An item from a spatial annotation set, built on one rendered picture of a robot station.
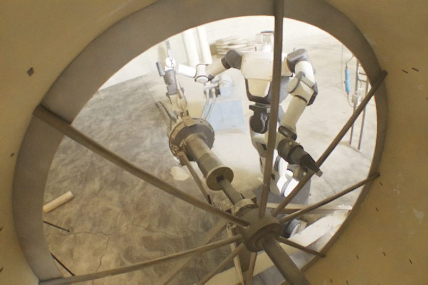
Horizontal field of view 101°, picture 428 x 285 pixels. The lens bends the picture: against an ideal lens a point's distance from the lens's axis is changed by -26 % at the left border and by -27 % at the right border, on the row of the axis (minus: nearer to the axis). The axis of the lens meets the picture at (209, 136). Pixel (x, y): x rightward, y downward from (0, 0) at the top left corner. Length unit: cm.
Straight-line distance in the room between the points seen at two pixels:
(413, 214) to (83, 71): 142
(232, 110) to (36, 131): 274
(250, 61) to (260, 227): 90
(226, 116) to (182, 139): 177
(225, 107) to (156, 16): 263
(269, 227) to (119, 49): 69
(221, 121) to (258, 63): 193
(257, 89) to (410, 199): 100
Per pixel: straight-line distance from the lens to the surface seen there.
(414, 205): 135
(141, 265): 80
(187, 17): 51
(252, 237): 82
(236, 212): 91
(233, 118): 313
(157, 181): 57
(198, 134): 140
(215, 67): 156
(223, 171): 110
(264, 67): 130
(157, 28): 49
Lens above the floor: 164
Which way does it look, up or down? 29 degrees down
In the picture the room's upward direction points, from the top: 12 degrees counter-clockwise
